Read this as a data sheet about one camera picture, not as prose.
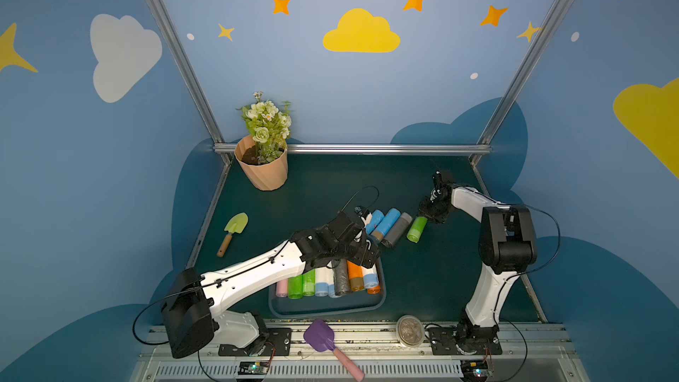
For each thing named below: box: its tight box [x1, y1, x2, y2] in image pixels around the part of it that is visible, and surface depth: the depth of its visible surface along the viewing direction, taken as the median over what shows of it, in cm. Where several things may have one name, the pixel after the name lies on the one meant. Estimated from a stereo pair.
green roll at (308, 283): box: [302, 268, 316, 297], surface depth 83 cm
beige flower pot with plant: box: [234, 91, 292, 191], surface depth 99 cm
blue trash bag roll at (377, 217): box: [365, 209, 385, 236], surface depth 100 cm
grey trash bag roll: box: [381, 212, 413, 249], surface depth 98 cm
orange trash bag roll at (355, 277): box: [346, 259, 366, 293], surface depth 80 cm
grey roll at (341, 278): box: [333, 258, 351, 296], surface depth 80 cm
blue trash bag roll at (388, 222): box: [369, 207, 402, 237], surface depth 100 cm
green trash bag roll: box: [288, 274, 304, 300], surface depth 82 cm
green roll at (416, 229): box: [406, 215, 428, 244], surface depth 98 cm
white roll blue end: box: [362, 263, 380, 290], surface depth 80 cm
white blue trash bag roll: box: [314, 267, 329, 298], surface depth 84 cm
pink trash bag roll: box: [275, 278, 289, 298], surface depth 83 cm
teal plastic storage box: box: [268, 258, 387, 319], surface depth 82 cm
